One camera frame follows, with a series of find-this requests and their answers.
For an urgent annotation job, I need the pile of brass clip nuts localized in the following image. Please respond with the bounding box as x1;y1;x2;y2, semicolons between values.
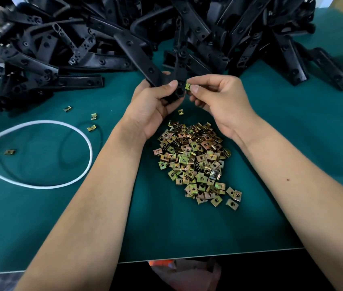
153;119;242;211

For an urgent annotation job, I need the person's left forearm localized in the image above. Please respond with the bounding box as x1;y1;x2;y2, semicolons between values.
15;116;149;291

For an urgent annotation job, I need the person's pink garment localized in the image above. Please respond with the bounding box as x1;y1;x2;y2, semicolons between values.
149;258;222;291

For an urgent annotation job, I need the green table mat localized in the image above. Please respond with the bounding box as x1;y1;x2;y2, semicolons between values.
0;7;343;274

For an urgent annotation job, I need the person's left hand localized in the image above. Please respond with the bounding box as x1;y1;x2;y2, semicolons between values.
119;71;187;140

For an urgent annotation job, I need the white cable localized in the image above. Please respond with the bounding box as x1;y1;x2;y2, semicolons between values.
0;119;94;190

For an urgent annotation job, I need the person's right forearm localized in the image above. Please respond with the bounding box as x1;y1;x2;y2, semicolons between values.
232;115;343;291

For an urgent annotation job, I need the heap of black plastic brackets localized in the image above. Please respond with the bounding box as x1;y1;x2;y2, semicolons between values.
0;0;343;114

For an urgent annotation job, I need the person's right hand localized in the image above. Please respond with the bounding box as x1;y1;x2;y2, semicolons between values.
186;74;261;140

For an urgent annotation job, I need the black plastic bracket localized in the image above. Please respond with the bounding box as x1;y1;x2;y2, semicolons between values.
115;28;190;103

